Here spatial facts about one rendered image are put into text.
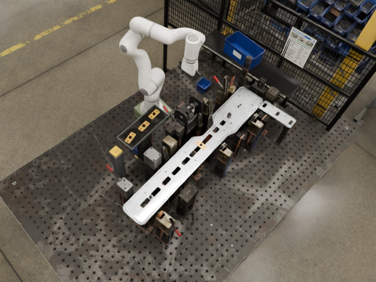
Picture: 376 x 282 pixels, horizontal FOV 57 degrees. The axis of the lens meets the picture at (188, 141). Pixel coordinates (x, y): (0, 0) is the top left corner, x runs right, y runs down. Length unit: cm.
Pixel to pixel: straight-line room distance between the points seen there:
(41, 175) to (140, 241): 90
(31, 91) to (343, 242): 356
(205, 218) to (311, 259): 126
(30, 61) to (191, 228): 290
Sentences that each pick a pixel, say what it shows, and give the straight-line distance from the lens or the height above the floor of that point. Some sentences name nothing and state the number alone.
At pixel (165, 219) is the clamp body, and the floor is 106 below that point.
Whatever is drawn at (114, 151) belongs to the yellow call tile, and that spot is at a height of 116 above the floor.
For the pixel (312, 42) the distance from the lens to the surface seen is 279.
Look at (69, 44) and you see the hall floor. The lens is 465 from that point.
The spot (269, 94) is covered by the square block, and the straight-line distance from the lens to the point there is 283.
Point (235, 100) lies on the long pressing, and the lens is 276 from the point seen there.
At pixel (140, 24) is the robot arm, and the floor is 172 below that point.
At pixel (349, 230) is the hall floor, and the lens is 373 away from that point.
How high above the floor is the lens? 313
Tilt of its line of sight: 58 degrees down
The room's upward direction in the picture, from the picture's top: 8 degrees clockwise
